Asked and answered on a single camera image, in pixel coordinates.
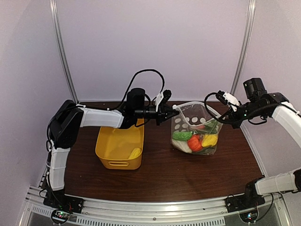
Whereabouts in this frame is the dark green toy cucumber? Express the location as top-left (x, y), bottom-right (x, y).
top-left (205, 119), bottom-right (218, 134)

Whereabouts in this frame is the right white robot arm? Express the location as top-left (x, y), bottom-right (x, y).
top-left (215, 78), bottom-right (301, 208)

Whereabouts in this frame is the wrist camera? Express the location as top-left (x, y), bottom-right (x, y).
top-left (154, 89), bottom-right (172, 106)
top-left (215, 90), bottom-right (240, 112)

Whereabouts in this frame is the white toy radish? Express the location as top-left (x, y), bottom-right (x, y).
top-left (172, 139), bottom-right (192, 153)

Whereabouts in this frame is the black cable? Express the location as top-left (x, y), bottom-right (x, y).
top-left (46, 69), bottom-right (165, 151)
top-left (203, 92), bottom-right (238, 124)

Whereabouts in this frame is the right black cable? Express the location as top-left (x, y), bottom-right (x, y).
top-left (203, 92), bottom-right (238, 124)

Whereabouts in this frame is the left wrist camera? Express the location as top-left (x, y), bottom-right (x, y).
top-left (154, 89), bottom-right (172, 106)

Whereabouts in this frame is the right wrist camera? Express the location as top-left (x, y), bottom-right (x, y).
top-left (215, 90), bottom-right (240, 112)

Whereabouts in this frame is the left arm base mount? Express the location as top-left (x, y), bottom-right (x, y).
top-left (43, 194), bottom-right (84, 225)

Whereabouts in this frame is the left aluminium frame post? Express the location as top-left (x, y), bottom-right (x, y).
top-left (49, 0), bottom-right (79, 103)

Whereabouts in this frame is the right aluminium frame post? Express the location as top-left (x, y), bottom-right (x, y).
top-left (230, 0), bottom-right (256, 95)

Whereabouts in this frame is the light green toy gourd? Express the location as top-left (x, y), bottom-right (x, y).
top-left (172, 131), bottom-right (193, 141)

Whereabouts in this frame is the front aluminium rail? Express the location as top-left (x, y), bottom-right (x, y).
top-left (23, 185), bottom-right (290, 226)

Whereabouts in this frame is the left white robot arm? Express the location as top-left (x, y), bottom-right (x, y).
top-left (46, 88), bottom-right (179, 209)

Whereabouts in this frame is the aluminium frame post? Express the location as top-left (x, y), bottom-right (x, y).
top-left (49, 0), bottom-right (79, 103)
top-left (230, 0), bottom-right (256, 95)

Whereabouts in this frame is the orange toy carrot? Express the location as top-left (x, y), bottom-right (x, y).
top-left (195, 125), bottom-right (206, 130)

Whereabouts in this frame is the yellow toy pepper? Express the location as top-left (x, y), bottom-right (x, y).
top-left (202, 134), bottom-right (218, 147)

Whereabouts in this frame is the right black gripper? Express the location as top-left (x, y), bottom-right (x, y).
top-left (220, 100), bottom-right (266, 129)

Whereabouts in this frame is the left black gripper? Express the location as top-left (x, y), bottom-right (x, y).
top-left (135, 105), bottom-right (179, 126)

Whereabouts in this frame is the green toy lettuce leaf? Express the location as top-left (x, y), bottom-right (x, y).
top-left (198, 119), bottom-right (220, 134)

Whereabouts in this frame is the orange toy pumpkin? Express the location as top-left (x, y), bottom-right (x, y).
top-left (187, 135), bottom-right (203, 152)

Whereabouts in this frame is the polka dot zip bag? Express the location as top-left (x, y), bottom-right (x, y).
top-left (171, 101), bottom-right (222, 155)

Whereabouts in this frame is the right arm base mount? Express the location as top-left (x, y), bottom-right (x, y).
top-left (225, 194), bottom-right (265, 223)

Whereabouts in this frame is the left black cable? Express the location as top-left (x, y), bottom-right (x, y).
top-left (46, 69), bottom-right (165, 151)

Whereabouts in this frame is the yellow plastic basket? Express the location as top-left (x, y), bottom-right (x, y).
top-left (95, 126), bottom-right (144, 170)

